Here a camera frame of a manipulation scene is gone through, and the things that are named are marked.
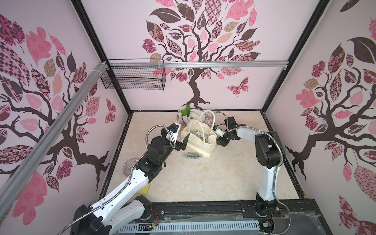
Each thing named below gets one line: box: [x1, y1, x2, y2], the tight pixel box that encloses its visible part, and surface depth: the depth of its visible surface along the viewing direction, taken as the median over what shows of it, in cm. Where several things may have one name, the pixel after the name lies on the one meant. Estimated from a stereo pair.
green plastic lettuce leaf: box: [180, 104, 191, 117], surface depth 119 cm
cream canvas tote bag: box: [180, 110, 217, 159], surface depth 92 cm
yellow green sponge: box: [137, 183, 151, 196], surface depth 81 cm
